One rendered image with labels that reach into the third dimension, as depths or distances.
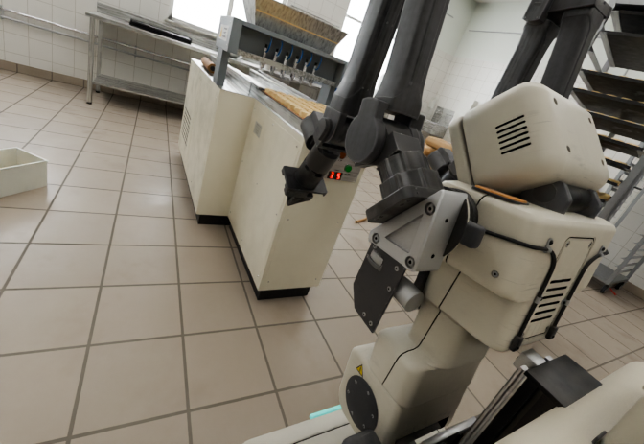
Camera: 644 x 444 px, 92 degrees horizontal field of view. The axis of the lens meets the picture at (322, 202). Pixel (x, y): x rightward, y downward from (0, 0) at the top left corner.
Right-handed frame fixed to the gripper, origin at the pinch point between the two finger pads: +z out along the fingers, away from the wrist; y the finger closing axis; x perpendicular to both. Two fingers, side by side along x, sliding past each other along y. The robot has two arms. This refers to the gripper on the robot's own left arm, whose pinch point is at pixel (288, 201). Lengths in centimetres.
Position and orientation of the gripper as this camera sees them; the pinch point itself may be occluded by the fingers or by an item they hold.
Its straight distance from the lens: 77.7
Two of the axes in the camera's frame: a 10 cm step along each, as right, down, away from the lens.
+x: 2.4, 8.3, -5.1
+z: -4.8, 5.6, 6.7
